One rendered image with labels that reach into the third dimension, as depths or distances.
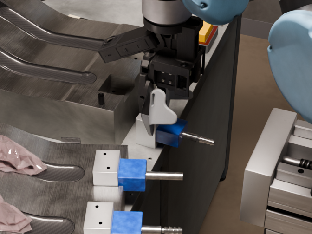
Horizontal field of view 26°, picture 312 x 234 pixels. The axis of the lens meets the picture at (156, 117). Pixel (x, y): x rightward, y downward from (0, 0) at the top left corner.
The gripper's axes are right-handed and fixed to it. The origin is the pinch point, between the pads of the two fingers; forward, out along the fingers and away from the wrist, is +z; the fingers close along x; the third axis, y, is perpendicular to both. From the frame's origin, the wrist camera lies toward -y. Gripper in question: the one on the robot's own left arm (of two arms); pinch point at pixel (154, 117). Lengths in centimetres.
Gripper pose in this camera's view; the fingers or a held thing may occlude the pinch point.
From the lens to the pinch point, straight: 112.9
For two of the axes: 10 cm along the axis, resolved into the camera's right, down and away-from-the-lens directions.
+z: 0.0, 7.9, 6.2
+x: 4.0, -5.7, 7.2
